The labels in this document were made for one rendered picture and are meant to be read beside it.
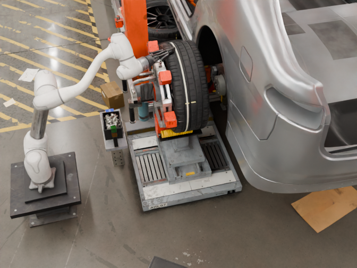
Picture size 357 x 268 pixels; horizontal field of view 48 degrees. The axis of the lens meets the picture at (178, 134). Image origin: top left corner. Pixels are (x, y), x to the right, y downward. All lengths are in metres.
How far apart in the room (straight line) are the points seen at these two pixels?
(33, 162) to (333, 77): 2.21
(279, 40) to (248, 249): 1.70
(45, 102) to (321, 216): 2.25
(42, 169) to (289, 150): 1.75
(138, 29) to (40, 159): 1.18
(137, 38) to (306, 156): 1.61
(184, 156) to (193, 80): 0.86
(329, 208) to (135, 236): 1.56
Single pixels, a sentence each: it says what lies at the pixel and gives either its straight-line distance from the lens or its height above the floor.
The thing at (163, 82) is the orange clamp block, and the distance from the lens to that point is 2.66.
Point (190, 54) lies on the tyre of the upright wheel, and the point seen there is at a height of 1.17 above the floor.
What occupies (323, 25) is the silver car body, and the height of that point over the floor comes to 1.05.
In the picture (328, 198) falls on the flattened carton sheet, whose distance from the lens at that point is 3.59.
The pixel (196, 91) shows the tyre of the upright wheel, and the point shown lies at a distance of 2.71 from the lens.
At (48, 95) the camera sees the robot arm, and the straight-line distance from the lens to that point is 2.66.
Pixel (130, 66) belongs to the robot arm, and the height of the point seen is 1.24.
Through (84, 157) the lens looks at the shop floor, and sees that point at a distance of 3.75.
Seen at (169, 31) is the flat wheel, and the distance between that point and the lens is 4.27.
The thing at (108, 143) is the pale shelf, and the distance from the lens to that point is 3.20.
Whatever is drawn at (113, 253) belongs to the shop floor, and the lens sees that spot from 3.17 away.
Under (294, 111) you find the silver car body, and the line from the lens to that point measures 2.08.
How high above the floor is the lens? 2.79
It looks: 47 degrees down
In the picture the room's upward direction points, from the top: straight up
